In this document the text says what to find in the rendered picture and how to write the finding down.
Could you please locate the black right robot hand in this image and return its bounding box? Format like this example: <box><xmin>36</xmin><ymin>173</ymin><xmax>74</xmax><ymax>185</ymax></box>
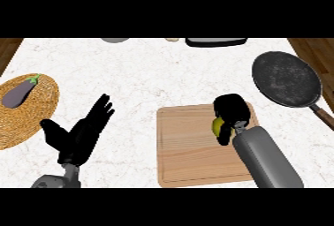
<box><xmin>211</xmin><ymin>93</ymin><xmax>251</xmax><ymax>147</ymax></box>

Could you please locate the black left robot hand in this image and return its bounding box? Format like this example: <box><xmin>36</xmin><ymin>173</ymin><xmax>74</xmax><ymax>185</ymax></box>
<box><xmin>39</xmin><ymin>93</ymin><xmax>117</xmax><ymax>168</ymax></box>

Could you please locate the yellow pear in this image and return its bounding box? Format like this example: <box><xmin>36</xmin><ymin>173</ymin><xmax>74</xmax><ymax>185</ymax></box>
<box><xmin>210</xmin><ymin>116</ymin><xmax>228</xmax><ymax>139</ymax></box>

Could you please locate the wooden cutting board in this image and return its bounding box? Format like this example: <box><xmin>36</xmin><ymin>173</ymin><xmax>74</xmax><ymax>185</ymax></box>
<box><xmin>155</xmin><ymin>101</ymin><xmax>262</xmax><ymax>189</ymax></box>

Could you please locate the black frying pan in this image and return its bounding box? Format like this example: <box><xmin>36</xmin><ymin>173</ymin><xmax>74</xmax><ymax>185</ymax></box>
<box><xmin>250</xmin><ymin>50</ymin><xmax>334</xmax><ymax>132</ymax></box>

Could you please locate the round wicker placemat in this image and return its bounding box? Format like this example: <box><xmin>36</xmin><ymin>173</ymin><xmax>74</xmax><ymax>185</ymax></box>
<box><xmin>0</xmin><ymin>72</ymin><xmax>61</xmax><ymax>151</ymax></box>

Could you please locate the purple eggplant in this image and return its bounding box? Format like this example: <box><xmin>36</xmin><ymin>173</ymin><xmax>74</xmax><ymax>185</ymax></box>
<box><xmin>2</xmin><ymin>73</ymin><xmax>43</xmax><ymax>109</ymax></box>

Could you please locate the black rectangular tray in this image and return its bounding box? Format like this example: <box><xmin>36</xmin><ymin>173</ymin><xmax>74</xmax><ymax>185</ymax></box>
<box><xmin>183</xmin><ymin>37</ymin><xmax>250</xmax><ymax>49</ymax></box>

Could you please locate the grey round object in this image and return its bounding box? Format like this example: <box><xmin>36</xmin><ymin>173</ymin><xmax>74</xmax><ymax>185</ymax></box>
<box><xmin>101</xmin><ymin>37</ymin><xmax>130</xmax><ymax>44</ymax></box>

